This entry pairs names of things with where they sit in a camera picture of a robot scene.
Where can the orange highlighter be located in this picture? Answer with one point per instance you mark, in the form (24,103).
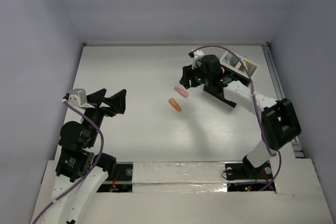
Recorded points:
(175,105)

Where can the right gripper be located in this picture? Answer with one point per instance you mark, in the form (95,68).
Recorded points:
(189,73)

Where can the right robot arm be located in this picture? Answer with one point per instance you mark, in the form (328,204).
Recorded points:
(277,119)

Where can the black and white organizer box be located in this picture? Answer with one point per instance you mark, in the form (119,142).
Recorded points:
(233,72)

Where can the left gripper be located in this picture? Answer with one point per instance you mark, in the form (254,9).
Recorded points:
(102,107)

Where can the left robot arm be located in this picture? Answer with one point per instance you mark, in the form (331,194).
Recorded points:
(82,165)

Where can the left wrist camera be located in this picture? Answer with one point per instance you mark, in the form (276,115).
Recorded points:
(77,98)

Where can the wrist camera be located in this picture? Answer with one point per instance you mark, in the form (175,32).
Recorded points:
(77,98)
(195,56)

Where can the white foam front board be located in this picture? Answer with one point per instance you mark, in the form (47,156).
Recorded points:
(195,192)

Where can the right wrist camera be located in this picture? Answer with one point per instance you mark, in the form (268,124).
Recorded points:
(195,56)

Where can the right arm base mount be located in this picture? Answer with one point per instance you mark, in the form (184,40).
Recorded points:
(240,179)

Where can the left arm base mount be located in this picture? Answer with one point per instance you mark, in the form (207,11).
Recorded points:
(121,182)

